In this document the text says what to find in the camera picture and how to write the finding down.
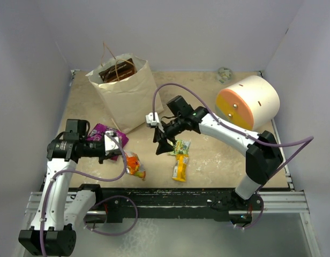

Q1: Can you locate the aluminium frame rail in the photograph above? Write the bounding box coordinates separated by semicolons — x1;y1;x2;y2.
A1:
13;69;323;257

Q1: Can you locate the large cylindrical drum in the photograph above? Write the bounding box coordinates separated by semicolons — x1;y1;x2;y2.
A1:
215;75;280;131

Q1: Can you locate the orange snack bag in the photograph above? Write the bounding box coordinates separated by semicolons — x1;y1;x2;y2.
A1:
125;151;146;180

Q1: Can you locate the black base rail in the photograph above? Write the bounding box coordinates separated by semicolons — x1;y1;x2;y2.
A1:
39;183;265;224

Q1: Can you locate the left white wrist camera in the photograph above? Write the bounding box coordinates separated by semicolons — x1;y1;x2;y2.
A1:
104;130;121;154

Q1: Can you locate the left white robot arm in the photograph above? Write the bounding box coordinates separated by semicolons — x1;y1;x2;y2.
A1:
18;119;123;256

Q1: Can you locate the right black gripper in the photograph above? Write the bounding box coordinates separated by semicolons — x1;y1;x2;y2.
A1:
154;115;186;155

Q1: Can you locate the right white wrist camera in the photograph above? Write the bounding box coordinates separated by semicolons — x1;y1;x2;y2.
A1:
145;112;162;128

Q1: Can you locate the small tape roll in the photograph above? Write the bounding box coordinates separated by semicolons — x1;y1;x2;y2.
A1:
216;67;233;84

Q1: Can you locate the purple candy bag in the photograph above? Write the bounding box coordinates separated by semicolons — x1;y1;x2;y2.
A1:
85;124;128;163

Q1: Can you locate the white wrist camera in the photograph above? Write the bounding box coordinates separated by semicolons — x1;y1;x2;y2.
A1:
145;112;162;128
104;130;121;154

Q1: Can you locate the purple cable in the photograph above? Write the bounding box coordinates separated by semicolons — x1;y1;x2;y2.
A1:
39;132;139;256
152;82;314;231

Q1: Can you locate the yellow snack bar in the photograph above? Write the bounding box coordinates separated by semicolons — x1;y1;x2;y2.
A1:
172;154;189;182

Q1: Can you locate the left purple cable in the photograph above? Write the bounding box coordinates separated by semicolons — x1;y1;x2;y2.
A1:
39;132;139;256

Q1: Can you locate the brown paper bag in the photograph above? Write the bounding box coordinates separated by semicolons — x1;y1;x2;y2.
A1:
86;53;164;133

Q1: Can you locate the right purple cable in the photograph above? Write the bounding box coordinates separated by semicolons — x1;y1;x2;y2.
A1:
152;82;314;231

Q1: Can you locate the brown m&m's bag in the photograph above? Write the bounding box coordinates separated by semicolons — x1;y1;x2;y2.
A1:
99;58;137;83

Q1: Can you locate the small green snack packet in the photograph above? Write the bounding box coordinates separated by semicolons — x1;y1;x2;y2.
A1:
168;140;191;156

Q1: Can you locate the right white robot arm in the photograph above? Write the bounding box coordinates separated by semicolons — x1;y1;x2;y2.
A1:
145;95;283;209

